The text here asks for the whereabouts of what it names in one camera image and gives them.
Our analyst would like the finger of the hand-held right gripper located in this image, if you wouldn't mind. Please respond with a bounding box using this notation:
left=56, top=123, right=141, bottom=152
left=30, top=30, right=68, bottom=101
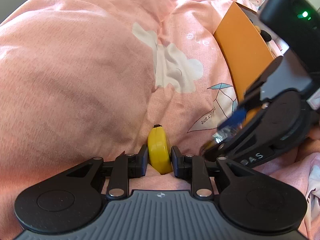
left=201, top=102, right=273, bottom=160
left=219, top=59, right=283, bottom=132

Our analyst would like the orange cardboard box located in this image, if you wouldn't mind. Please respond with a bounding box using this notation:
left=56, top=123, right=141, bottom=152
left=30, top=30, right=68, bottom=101
left=213, top=1, right=278, bottom=126

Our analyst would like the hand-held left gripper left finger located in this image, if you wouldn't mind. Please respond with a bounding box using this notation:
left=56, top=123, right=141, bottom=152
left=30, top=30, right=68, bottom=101
left=67, top=144, right=150, bottom=198

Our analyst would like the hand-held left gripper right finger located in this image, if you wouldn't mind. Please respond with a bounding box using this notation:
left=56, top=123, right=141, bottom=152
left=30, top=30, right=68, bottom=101
left=170, top=145, right=253, bottom=198

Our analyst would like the yellow banana toy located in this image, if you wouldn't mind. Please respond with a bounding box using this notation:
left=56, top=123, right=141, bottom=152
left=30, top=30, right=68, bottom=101
left=147, top=124, right=173, bottom=174

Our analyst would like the pink printed blanket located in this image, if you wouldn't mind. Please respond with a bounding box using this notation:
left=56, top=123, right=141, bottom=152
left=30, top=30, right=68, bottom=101
left=0, top=0, right=320, bottom=240

